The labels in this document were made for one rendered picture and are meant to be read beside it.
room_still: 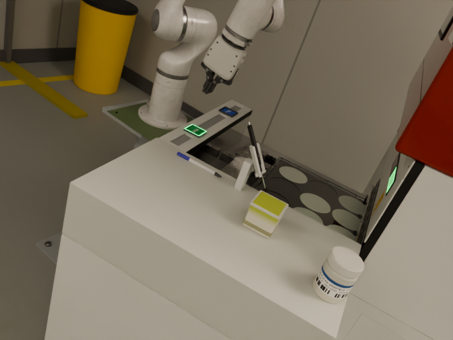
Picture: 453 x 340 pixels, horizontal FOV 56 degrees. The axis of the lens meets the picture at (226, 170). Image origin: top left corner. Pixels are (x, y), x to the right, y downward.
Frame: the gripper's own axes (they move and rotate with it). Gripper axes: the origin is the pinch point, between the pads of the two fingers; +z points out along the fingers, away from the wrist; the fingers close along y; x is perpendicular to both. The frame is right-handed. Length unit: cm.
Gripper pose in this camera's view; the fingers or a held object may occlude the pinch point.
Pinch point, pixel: (209, 86)
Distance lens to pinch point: 129.1
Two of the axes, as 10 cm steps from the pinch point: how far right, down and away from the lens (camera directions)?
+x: -4.0, 3.4, -8.5
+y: -7.8, -6.1, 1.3
